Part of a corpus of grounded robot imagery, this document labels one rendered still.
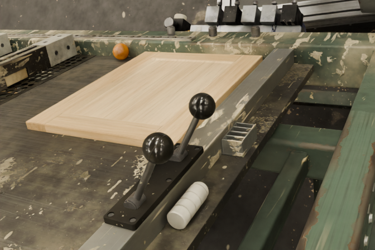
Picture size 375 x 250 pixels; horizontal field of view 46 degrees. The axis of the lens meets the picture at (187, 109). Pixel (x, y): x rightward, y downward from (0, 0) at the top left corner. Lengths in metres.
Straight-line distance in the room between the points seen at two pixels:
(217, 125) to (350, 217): 0.32
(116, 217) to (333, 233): 0.26
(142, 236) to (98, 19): 2.24
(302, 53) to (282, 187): 0.47
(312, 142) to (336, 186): 0.28
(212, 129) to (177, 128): 0.09
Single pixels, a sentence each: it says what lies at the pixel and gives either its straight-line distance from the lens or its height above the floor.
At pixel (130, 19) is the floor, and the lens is 2.59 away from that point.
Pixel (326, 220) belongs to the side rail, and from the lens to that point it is 0.54.
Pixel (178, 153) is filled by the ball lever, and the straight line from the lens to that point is 0.66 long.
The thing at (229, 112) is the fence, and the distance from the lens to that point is 0.82.
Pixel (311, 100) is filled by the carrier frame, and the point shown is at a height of 0.18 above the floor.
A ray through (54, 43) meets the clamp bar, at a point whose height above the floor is 0.99.
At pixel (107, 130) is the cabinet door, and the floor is 1.28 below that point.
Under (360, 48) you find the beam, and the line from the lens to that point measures 1.12.
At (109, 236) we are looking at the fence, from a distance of 0.57.
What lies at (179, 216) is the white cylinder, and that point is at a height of 1.44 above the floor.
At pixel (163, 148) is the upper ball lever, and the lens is 0.50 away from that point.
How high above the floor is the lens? 1.97
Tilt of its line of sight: 61 degrees down
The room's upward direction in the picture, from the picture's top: 69 degrees counter-clockwise
